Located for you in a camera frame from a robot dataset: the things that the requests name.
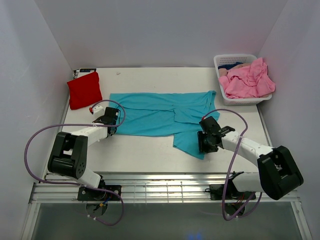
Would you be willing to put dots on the folded red t shirt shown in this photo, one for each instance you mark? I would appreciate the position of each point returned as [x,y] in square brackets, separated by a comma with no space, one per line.
[84,91]

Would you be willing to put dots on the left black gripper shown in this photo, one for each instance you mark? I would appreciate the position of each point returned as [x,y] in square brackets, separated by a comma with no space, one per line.
[99,119]

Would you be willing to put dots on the blue label plate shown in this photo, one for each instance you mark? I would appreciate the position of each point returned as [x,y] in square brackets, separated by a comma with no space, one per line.
[87,70]

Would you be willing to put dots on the beige garment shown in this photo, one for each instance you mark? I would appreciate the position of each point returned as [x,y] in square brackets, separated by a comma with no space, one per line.
[224,72]

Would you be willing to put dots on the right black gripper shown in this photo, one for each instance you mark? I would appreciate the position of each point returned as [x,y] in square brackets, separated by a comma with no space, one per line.
[202,147]

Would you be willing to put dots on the white plastic basket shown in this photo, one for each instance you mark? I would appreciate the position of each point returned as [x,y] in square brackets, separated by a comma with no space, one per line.
[228,59]

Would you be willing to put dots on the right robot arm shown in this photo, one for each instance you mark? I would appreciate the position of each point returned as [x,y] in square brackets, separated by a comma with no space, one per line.
[277,175]

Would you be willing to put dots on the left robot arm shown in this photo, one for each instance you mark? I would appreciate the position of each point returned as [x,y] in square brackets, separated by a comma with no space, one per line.
[69,153]

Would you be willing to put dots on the teal t shirt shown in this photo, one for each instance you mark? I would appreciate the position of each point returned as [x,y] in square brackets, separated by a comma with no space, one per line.
[166,114]

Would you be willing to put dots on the pink t shirt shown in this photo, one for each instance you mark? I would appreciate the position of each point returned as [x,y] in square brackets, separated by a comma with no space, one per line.
[251,81]

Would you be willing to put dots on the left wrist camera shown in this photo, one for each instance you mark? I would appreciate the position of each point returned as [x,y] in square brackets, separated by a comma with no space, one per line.
[97,110]

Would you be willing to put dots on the dark blue garment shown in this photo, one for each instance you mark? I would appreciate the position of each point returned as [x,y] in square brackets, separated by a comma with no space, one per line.
[227,66]

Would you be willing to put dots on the aluminium rail frame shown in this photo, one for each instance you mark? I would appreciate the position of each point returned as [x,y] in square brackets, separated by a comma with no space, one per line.
[150,170]

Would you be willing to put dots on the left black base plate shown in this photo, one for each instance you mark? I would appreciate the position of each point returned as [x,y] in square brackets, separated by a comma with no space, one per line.
[86,194]

